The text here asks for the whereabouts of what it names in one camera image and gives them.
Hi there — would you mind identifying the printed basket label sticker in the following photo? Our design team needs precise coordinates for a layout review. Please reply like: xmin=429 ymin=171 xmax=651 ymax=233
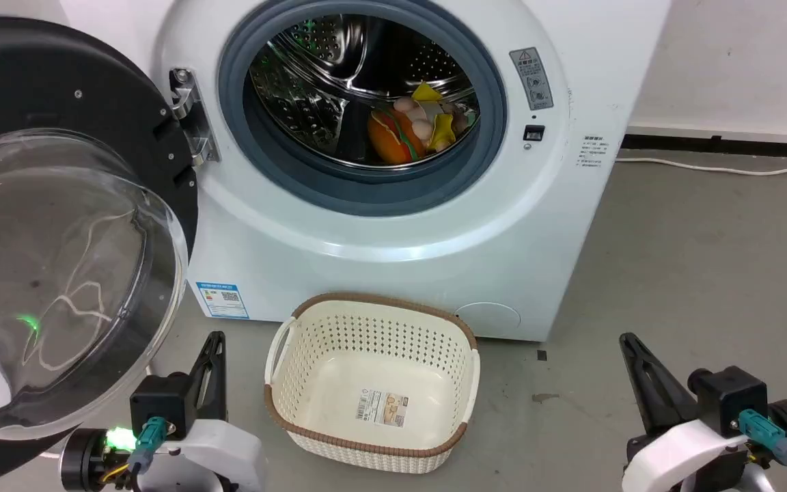
xmin=355 ymin=387 xmax=410 ymax=429

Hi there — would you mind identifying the white floor cable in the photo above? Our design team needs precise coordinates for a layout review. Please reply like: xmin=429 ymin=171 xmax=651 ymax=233
xmin=615 ymin=156 xmax=787 ymax=178

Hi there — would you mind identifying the black wall baseboard strip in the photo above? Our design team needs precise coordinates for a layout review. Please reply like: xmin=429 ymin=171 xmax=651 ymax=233
xmin=620 ymin=133 xmax=787 ymax=161

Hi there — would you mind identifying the metal door hinge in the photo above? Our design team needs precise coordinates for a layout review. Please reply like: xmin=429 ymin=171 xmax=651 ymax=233
xmin=169 ymin=67 xmax=221 ymax=165

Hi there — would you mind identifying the orange burger plush toy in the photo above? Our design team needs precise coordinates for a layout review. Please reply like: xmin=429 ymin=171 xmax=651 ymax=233
xmin=367 ymin=109 xmax=429 ymax=165

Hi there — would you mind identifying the yellow and beige doll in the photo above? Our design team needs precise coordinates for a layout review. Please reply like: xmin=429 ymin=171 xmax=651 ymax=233
xmin=393 ymin=81 xmax=480 ymax=154

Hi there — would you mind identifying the grey warning sticker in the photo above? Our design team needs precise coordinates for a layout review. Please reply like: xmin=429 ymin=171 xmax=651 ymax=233
xmin=509 ymin=46 xmax=555 ymax=112

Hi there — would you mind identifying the black round washer door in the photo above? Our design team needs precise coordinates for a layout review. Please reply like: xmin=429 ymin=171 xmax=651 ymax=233
xmin=0 ymin=15 xmax=200 ymax=491

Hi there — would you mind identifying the right gripper teal plug cable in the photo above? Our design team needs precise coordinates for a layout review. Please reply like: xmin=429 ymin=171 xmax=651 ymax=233
xmin=738 ymin=408 xmax=787 ymax=492

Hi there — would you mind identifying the steel washer drum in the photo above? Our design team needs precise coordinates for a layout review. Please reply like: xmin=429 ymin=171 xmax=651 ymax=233
xmin=248 ymin=14 xmax=482 ymax=169

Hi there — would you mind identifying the white front-load washing machine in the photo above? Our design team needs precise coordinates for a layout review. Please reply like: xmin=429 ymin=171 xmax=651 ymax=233
xmin=59 ymin=0 xmax=672 ymax=342

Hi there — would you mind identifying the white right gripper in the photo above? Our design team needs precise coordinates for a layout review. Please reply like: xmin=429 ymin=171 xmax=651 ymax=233
xmin=619 ymin=333 xmax=758 ymax=492

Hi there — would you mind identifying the cream plastic laundry basket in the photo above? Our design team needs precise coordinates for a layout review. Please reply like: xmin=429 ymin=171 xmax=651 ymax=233
xmin=263 ymin=292 xmax=482 ymax=475

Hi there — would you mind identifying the gripper teal plug cable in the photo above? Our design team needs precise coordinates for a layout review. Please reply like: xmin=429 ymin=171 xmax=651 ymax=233
xmin=101 ymin=415 xmax=170 ymax=487
xmin=738 ymin=408 xmax=787 ymax=492

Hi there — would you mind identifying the left gripper teal plug cable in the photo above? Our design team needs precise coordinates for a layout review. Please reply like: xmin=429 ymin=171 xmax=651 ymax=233
xmin=101 ymin=415 xmax=170 ymax=487

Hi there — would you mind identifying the blue energy label sticker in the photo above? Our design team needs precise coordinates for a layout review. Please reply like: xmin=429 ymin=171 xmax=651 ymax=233
xmin=195 ymin=278 xmax=251 ymax=320

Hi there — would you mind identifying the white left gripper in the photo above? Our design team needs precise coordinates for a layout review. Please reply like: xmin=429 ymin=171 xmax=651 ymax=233
xmin=135 ymin=333 xmax=271 ymax=492

